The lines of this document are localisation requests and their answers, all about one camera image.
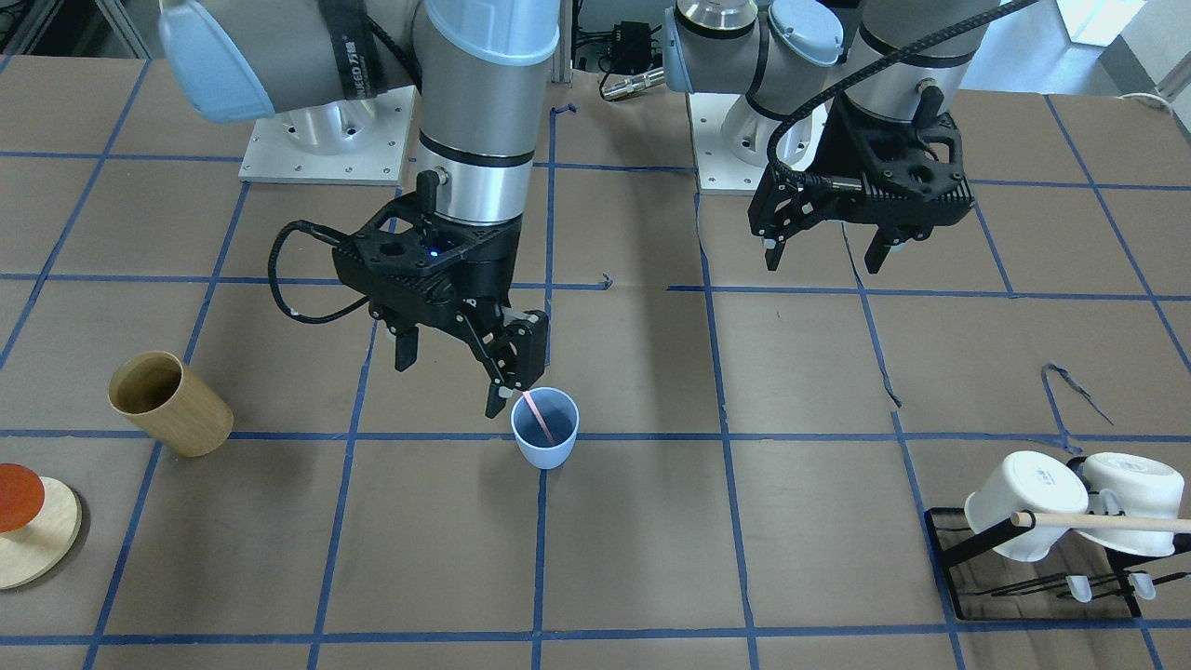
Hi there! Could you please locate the white mug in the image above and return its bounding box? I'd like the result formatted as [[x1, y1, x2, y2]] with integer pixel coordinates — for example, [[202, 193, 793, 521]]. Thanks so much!
[[964, 450, 1089, 533], [1075, 452, 1185, 558]]

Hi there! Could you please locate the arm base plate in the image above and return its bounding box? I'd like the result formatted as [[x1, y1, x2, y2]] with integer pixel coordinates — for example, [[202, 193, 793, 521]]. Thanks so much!
[[688, 93, 828, 195], [238, 86, 416, 186]]

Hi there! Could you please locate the black corrugated cable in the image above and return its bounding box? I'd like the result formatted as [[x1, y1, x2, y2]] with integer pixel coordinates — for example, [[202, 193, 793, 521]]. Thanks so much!
[[768, 0, 1043, 192]]

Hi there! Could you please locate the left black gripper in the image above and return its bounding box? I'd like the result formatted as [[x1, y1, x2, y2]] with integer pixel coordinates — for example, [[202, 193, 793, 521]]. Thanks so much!
[[749, 98, 977, 275]]

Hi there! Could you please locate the white mug far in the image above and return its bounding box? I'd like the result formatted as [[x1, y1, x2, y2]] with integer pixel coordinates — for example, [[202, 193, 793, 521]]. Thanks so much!
[[1075, 452, 1185, 558]]

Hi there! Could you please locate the light blue cup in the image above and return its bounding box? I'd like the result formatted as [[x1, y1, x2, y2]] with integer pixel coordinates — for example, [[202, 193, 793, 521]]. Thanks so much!
[[510, 387, 580, 470]]

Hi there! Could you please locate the pink chopstick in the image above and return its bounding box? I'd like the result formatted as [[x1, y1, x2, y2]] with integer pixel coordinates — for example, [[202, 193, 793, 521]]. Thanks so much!
[[522, 392, 557, 447]]

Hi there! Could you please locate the bamboo cylinder holder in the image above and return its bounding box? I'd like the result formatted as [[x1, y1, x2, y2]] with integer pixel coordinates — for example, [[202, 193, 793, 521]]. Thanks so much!
[[107, 351, 233, 458]]

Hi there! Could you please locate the black wire mug rack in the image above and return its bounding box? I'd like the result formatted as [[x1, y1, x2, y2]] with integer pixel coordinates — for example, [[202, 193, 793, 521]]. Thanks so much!
[[924, 455, 1187, 621]]

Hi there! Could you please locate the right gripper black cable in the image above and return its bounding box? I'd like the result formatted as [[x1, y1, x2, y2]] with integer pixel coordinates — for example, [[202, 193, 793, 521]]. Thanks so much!
[[268, 221, 373, 326]]

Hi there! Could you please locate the white mug near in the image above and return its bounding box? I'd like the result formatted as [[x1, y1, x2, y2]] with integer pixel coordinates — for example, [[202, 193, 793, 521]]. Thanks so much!
[[964, 450, 1089, 533]]

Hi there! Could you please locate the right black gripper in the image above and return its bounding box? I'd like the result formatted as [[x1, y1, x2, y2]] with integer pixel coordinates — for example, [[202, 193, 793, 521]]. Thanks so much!
[[332, 194, 550, 419]]

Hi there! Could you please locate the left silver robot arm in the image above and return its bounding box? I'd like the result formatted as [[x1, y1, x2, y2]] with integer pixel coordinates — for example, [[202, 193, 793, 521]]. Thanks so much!
[[661, 1, 998, 273]]

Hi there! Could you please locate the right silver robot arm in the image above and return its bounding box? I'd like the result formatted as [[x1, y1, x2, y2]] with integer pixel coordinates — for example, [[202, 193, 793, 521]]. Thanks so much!
[[158, 1, 560, 417]]

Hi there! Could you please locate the wooden mug tree stand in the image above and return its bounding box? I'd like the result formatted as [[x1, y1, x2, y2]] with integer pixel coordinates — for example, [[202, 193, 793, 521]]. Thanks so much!
[[1, 476, 85, 590]]

